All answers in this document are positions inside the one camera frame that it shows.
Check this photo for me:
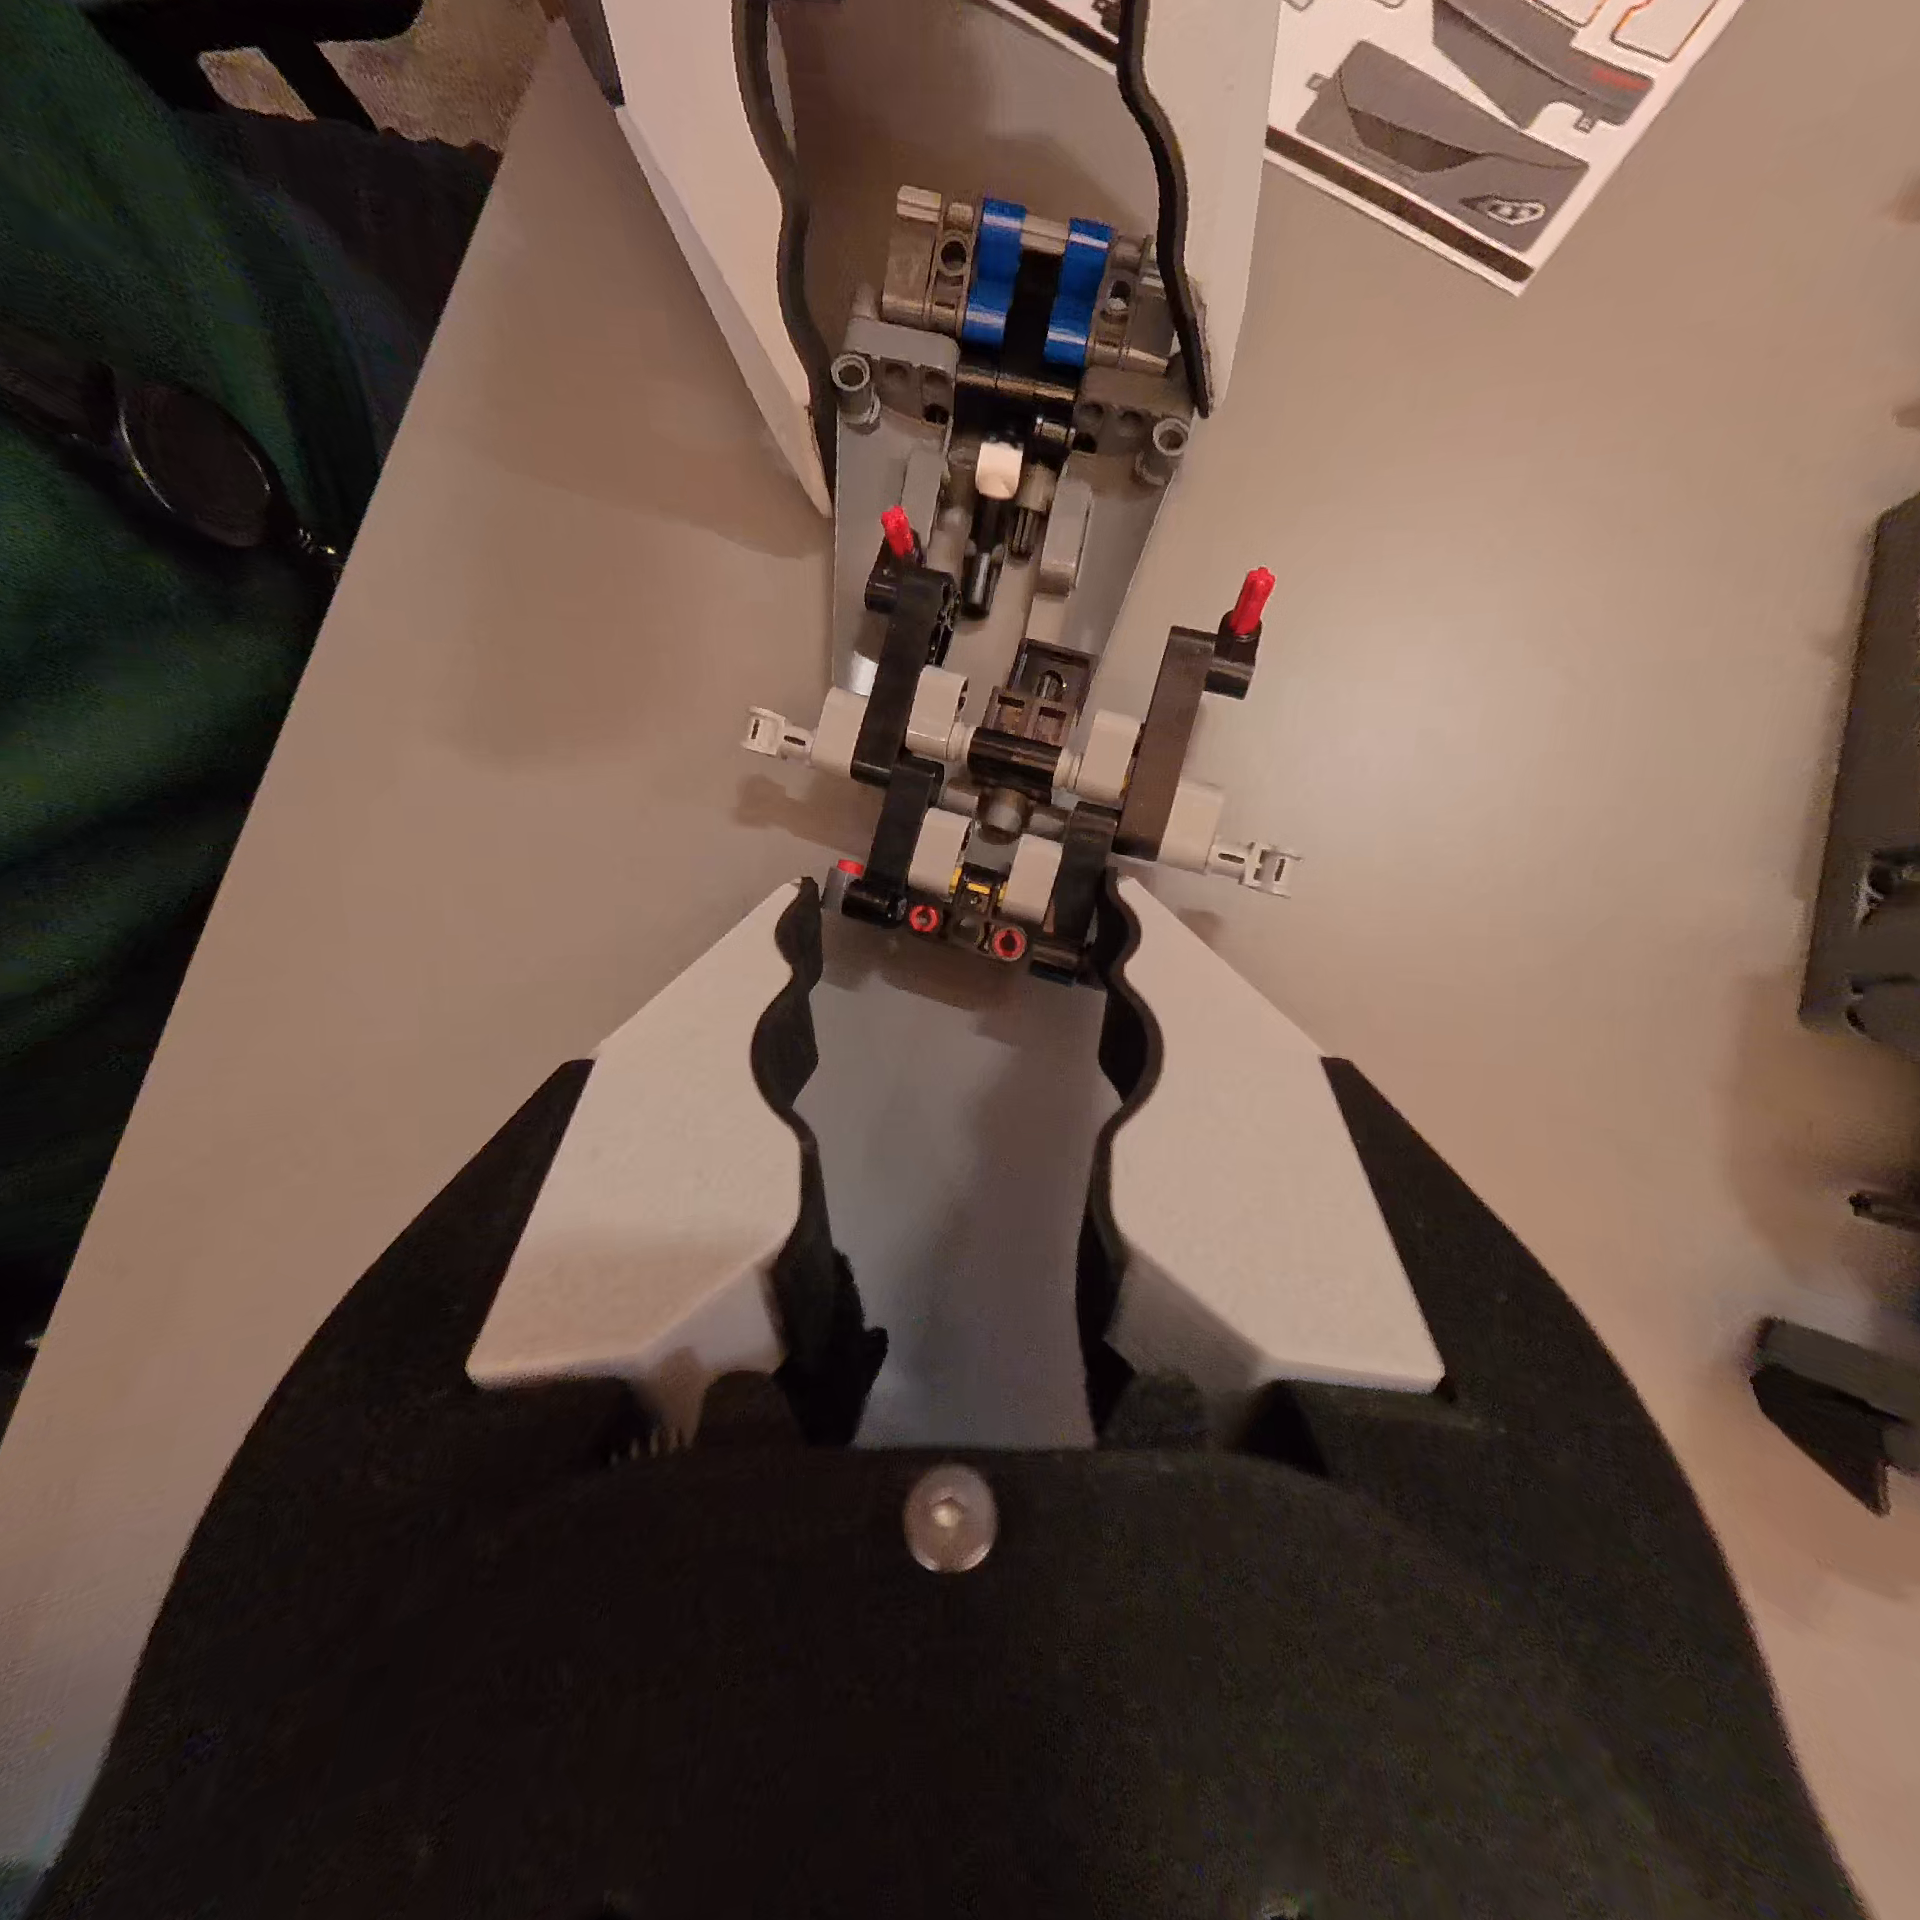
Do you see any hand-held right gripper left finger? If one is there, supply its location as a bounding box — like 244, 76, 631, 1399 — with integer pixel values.
462, 880, 893, 1451

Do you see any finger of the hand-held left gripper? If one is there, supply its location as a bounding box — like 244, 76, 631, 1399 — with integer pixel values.
1109, 0, 1286, 423
593, 0, 839, 523

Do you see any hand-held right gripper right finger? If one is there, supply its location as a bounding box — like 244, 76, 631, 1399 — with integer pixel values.
1079, 872, 1451, 1442

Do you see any grey blue lego panel assembly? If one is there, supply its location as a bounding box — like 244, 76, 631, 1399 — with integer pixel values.
824, 187, 1213, 703

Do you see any black grey lego subassembly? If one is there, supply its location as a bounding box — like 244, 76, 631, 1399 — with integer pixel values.
738, 510, 1305, 996

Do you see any lego sticker sheet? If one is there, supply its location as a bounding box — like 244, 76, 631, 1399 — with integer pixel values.
1265, 0, 1750, 302

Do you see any large lego car chassis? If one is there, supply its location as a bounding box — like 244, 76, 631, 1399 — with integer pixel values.
1746, 503, 1920, 1518

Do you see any dark round badge reel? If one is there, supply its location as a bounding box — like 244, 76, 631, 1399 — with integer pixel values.
0, 355, 345, 567

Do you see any person's green clothing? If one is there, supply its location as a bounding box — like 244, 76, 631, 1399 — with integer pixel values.
0, 0, 506, 1349

